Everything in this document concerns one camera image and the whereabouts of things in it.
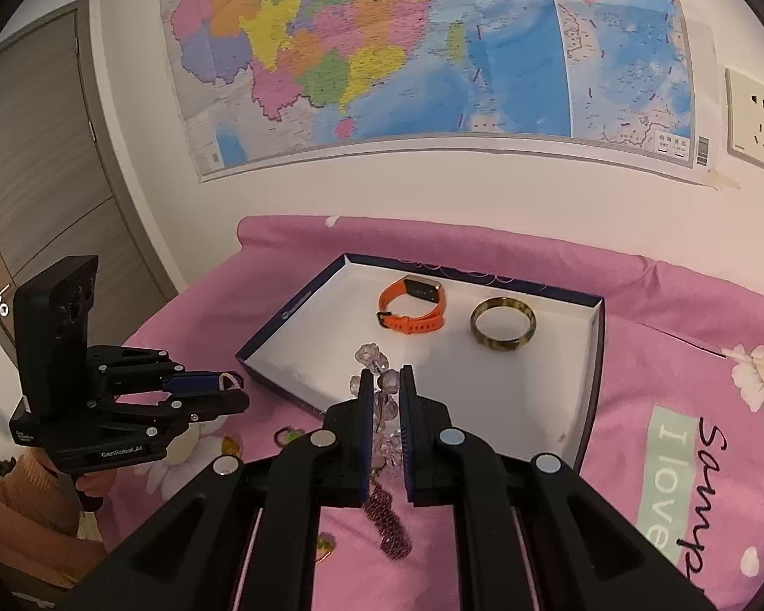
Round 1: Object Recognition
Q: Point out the piece of clear tape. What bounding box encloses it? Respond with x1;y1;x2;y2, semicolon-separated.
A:
700;165;743;193

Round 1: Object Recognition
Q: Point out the person's left hand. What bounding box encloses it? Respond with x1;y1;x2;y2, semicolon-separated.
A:
75;469;114;513

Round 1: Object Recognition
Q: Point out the clear crystal bead bracelet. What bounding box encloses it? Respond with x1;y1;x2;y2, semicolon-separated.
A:
349;342;404;478

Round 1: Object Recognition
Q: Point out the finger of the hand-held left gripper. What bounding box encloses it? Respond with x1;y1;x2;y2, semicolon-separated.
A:
88;345;229;403
92;391;251;440

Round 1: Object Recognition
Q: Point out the colourful wall map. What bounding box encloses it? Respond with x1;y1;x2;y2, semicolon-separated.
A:
158;0;714;184

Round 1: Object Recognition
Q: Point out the pink printed blanket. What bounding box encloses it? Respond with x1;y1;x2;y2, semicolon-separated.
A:
98;215;764;611

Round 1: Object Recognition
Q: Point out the tortoiseshell bangle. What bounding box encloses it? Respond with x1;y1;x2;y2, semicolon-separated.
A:
470;297;538;353

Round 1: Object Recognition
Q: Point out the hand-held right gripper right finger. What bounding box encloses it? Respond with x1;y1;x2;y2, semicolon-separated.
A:
398;365;718;611

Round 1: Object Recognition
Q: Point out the white wall socket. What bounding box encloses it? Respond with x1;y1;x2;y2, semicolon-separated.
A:
724;67;764;178

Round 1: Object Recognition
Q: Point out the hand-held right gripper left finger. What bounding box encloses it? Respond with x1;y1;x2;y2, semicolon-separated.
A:
57;387;376;611

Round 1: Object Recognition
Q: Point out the dark blue cardboard box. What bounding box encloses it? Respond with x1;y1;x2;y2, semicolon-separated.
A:
235;253;607;473

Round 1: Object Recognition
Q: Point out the purple beaded bracelet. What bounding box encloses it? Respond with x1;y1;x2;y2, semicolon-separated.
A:
364;482;414;560

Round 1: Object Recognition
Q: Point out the orange smartwatch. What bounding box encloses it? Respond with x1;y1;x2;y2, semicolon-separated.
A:
375;273;448;336

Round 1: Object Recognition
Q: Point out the person's left forearm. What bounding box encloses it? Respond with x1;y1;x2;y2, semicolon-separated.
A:
0;446;112;593

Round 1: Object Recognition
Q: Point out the grey wooden door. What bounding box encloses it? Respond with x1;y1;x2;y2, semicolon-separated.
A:
0;0;180;367

